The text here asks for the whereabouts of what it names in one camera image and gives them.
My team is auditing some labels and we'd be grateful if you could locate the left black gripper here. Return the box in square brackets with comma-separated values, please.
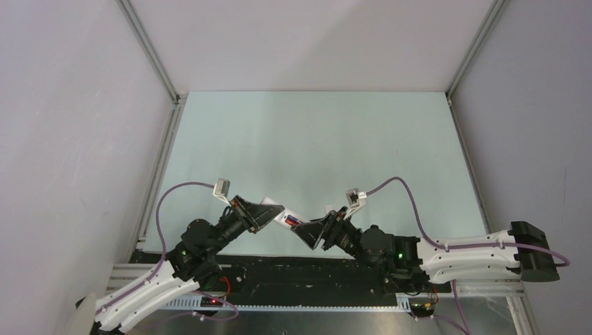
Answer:
[207, 194, 285, 255]

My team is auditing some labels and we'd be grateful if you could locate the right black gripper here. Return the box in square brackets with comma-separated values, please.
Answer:
[292, 207, 376, 269]

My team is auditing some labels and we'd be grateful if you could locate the white remote control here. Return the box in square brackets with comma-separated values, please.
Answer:
[261, 197, 310, 229]

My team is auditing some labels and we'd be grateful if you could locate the blue battery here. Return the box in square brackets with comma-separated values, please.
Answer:
[284, 215, 300, 226]

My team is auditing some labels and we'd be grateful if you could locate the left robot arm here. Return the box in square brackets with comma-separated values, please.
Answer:
[89, 195, 285, 334]

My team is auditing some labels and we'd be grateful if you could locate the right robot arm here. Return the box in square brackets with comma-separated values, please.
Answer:
[280, 209, 560, 292]

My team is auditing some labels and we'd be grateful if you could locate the left controller board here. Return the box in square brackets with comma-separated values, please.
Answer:
[200, 296, 225, 308]

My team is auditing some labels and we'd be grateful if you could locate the controller board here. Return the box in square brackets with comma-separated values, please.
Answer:
[200, 296, 225, 308]
[410, 303, 435, 319]

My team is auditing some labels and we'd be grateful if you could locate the right controller board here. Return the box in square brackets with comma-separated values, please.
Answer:
[410, 303, 435, 319]

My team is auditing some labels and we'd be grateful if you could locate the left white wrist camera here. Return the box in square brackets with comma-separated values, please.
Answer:
[212, 179, 230, 205]

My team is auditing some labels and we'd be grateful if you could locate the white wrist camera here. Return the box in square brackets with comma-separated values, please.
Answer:
[212, 179, 230, 205]
[344, 188, 367, 218]

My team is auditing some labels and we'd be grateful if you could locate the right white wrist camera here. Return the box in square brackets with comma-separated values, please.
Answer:
[344, 188, 367, 218]

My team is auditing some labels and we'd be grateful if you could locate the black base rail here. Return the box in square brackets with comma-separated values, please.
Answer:
[201, 255, 452, 306]

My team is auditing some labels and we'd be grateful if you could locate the grey slotted cable duct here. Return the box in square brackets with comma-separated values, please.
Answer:
[161, 295, 410, 313]

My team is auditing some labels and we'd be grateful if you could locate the left aluminium frame profile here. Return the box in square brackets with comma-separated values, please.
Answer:
[101, 1, 188, 269]

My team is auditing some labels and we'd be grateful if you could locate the aluminium frame profile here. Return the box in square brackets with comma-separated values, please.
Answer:
[445, 0, 538, 335]
[101, 1, 188, 269]

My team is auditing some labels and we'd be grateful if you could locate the right aluminium frame profile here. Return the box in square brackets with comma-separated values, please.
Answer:
[445, 0, 538, 335]

